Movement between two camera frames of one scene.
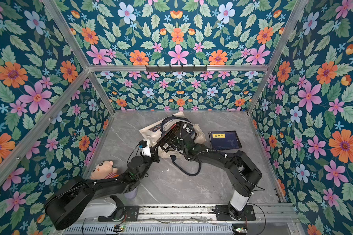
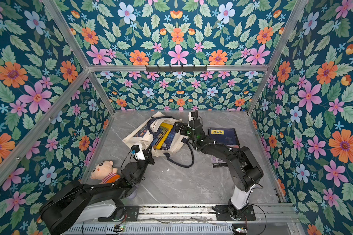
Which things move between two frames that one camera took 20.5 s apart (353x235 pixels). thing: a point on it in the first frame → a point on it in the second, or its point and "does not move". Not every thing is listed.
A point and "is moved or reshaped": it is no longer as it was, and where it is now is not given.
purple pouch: (132, 194) does not move
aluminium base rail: (278, 219) does not move
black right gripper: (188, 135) → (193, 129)
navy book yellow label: (226, 140) is moved or reshaped
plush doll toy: (104, 170) does not move
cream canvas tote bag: (151, 133) is moved or reshaped
